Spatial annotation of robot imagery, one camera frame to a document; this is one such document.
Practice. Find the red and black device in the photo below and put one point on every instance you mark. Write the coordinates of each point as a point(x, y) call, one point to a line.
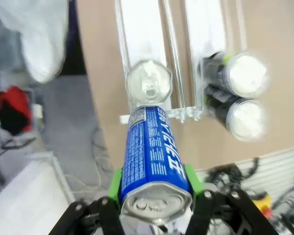
point(14, 110)

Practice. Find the blue energy drink can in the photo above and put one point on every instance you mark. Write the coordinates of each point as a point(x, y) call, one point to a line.
point(152, 151)

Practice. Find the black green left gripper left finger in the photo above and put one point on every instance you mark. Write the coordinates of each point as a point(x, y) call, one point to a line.
point(114, 188)

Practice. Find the black pepsi can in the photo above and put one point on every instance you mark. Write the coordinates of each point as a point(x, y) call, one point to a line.
point(247, 120)
point(247, 73)

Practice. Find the white flat board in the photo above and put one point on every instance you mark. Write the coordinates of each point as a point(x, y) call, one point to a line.
point(22, 203)

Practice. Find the white can dispenser rack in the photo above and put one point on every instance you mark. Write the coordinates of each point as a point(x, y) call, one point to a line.
point(142, 29)

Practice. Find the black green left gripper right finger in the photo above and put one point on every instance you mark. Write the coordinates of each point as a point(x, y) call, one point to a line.
point(196, 186)

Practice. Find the white slatted panel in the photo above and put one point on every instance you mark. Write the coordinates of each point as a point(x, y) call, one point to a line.
point(279, 164)

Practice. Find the yellow red emergency stop button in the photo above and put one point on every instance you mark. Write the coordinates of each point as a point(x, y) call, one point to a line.
point(264, 203)

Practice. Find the silver top drink can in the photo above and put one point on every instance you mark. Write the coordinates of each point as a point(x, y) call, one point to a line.
point(149, 80)

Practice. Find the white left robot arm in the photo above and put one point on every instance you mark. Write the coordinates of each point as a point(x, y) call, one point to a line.
point(39, 36)

